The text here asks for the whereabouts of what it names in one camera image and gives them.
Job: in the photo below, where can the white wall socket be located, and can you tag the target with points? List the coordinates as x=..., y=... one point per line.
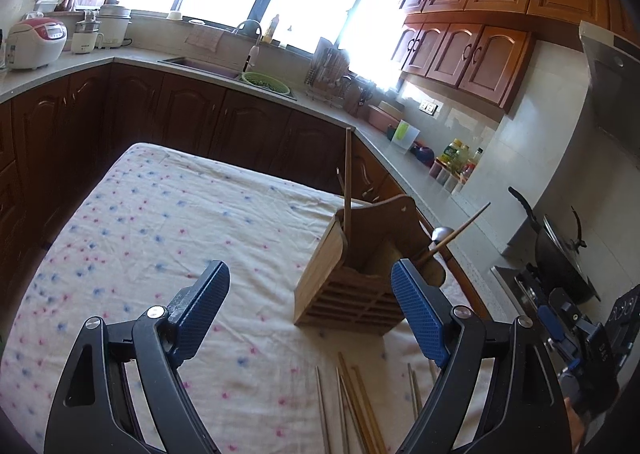
x=429, y=108

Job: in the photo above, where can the yellow dish soap bottle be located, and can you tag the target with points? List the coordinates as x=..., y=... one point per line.
x=271, y=31

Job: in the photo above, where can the black wok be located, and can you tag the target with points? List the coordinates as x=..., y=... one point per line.
x=560, y=259

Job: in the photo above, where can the white and red rice cooker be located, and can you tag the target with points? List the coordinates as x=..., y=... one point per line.
x=35, y=41

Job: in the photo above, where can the steel range hood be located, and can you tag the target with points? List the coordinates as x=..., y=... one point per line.
x=615, y=83

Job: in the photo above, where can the kitchen sink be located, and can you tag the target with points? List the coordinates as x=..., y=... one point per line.
x=200, y=66

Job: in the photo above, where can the dark wooden base cabinets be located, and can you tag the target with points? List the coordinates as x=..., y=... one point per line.
x=150, y=118

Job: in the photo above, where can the white bowl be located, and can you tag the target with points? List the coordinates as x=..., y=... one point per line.
x=174, y=16

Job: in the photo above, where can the hanging dish cloth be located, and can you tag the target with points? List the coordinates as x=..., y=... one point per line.
x=205, y=37

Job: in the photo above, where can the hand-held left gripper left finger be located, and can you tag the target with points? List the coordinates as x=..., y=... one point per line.
x=200, y=314

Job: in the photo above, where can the grey kitchen countertop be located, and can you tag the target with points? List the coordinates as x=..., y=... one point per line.
x=400, y=163

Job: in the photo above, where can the white blender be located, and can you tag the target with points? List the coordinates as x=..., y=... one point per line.
x=86, y=36

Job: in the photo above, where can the blue and red pot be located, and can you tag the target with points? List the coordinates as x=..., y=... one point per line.
x=423, y=155

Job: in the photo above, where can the gas stove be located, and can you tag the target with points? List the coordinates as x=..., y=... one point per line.
x=525, y=289

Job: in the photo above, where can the green and white pitcher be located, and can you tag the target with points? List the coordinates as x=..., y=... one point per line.
x=404, y=136

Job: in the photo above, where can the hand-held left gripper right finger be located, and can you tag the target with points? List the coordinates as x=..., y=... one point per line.
x=420, y=314

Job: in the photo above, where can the dish rack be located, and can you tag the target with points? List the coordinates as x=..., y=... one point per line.
x=327, y=71

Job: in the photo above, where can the wooden utensil holder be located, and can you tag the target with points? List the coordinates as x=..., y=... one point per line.
x=350, y=299

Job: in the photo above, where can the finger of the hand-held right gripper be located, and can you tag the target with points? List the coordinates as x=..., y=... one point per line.
x=562, y=321

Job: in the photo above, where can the white steel cooking pot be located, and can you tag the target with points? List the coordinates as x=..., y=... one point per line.
x=115, y=26

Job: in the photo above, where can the metal spoon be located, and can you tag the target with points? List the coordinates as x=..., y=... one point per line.
x=442, y=233

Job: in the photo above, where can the pink container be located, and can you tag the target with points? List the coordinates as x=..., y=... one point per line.
x=382, y=117

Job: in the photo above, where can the knife block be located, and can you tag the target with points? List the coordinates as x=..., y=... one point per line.
x=357, y=98

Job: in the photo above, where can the yellow oil bottle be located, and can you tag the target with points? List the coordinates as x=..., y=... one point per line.
x=451, y=153

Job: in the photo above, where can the floral white tablecloth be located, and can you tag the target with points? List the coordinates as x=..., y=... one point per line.
x=200, y=224

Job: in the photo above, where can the faucet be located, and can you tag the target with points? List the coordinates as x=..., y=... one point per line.
x=252, y=38

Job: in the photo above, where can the green colander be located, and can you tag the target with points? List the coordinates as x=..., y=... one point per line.
x=265, y=82

